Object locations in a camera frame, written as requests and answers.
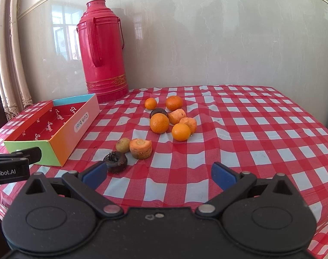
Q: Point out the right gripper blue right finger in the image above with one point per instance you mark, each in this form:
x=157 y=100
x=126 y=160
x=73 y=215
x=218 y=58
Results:
x=234 y=187

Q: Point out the orange carrot piece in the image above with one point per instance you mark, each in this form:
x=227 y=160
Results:
x=191 y=123

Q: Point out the thick carrot slice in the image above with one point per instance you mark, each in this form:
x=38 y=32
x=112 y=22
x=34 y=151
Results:
x=140 y=149

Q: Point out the dark mangosteen with stem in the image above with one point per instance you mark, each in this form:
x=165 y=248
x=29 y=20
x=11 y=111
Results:
x=116 y=162

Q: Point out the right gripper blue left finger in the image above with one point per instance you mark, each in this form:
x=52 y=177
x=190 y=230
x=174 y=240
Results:
x=83 y=185

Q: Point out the small orange mandarin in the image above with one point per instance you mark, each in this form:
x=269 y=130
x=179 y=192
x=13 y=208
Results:
x=150 y=104

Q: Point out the red white checkered tablecloth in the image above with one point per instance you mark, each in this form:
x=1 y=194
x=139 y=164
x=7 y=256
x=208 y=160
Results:
x=255 y=129

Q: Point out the large orange mandarin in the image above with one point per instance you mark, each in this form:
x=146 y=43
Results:
x=173 y=103

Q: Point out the small yellow potato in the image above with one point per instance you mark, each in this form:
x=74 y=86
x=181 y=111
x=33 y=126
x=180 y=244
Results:
x=122 y=145

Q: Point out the red thermos flask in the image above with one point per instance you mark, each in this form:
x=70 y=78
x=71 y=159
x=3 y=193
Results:
x=101 y=43

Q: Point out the orange mandarin front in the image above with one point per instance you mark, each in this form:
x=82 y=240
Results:
x=181 y=132

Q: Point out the beige curtain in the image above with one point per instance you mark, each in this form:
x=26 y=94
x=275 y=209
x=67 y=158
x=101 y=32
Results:
x=14 y=91

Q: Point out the round orange fruit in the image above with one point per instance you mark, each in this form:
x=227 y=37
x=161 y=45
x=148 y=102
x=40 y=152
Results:
x=159 y=123

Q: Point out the colourful cardboard box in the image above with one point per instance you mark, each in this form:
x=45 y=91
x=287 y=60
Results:
x=54 y=126

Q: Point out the orange carrot chunk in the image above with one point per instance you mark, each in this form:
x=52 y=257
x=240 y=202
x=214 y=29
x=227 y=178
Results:
x=176 y=116

